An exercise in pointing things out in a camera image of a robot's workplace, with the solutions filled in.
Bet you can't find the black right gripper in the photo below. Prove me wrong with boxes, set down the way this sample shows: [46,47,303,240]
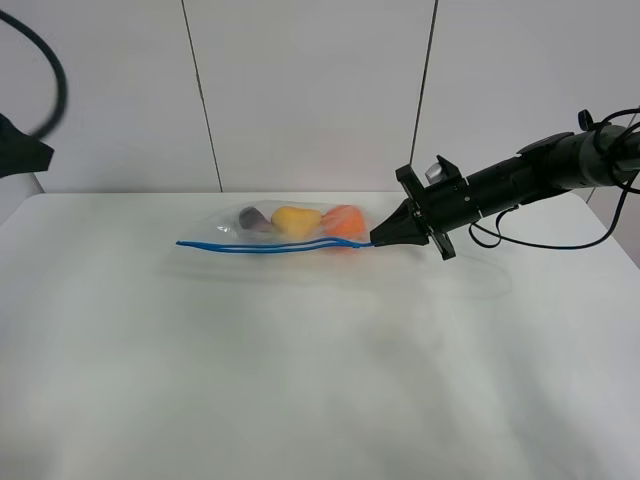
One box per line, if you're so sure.
[369,155,480,260]

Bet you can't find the clear zip bag blue seal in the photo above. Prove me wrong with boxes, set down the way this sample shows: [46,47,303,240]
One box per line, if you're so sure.
[176,200,372,255]

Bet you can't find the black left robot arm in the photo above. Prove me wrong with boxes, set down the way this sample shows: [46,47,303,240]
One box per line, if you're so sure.
[0,115,54,178]

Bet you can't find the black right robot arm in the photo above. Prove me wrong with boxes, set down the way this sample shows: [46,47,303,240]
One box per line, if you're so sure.
[370,122,639,260]

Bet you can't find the orange fruit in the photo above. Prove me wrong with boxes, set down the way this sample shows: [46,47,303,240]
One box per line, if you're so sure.
[321,205,367,239]

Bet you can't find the yellow pear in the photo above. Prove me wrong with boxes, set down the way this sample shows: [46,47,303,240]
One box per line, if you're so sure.
[271,206,323,240]

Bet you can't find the purple eggplant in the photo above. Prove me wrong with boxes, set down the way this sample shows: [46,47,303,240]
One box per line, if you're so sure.
[238,206,274,235]

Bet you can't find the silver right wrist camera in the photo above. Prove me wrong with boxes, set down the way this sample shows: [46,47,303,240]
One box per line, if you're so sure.
[425,161,446,185]

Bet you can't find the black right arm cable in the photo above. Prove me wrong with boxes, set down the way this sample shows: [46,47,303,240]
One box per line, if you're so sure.
[468,104,640,250]

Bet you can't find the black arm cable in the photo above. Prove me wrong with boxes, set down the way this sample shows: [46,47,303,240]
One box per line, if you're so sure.
[0,8,69,138]
[468,104,640,250]

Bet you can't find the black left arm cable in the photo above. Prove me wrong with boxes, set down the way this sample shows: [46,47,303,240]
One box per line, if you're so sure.
[0,8,69,138]

